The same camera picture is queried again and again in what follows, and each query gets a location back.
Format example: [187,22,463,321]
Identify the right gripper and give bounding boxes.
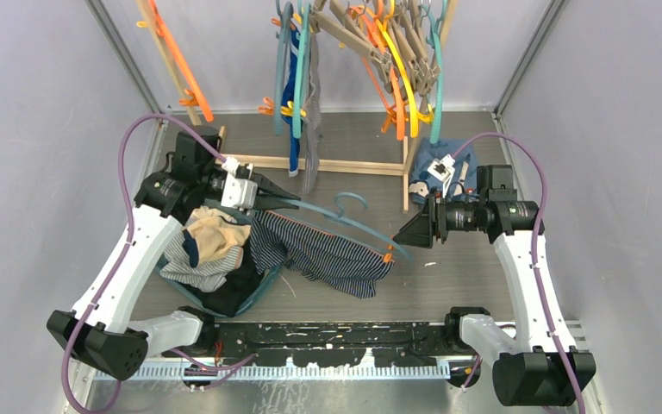
[393,186,487,248]

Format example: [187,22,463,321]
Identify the beige underwear with navy trim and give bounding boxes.
[182,216,251,267]

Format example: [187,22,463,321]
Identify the slate blue clip hanger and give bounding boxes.
[272,191,412,260]

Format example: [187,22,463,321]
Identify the striped navy shorts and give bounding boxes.
[249,211,394,299]

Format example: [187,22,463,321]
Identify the orange plastic clip hanger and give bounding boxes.
[135,0,214,126]

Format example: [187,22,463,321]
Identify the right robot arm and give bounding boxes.
[393,165,596,411]

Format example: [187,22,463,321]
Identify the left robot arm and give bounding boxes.
[47,126,297,382]

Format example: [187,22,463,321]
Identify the yellow hanging hanger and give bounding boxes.
[353,1,438,141]

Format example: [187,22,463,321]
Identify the orange hanging hanger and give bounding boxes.
[332,1,409,141]

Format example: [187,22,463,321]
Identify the right teal hanger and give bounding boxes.
[422,0,452,145]

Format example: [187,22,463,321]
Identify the teal laundry basket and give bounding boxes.
[157,202,274,318]

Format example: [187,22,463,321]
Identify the beige garment in basket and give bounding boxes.
[191,206,237,224]

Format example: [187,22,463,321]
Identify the blue patterned cloth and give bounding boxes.
[408,138,478,205]

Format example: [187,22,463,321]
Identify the black garment in basket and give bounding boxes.
[184,236,265,317]

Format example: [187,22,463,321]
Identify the grey striped garment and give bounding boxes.
[159,235,244,292]

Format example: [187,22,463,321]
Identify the beige wooden hangers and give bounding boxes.
[309,1,452,97]

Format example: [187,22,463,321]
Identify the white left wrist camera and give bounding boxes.
[221,156,258,210]

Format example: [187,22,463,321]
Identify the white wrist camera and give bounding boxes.
[221,156,258,210]
[427,154,455,197]

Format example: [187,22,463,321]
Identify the wooden hanger rack frame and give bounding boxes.
[136,0,460,214]

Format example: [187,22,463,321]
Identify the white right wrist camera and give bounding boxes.
[427,154,455,197]

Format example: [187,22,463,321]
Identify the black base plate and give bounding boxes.
[180,322,474,368]

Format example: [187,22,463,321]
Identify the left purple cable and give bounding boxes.
[59,113,260,414]

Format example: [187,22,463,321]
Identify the white slotted cable duct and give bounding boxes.
[91,363,452,383]

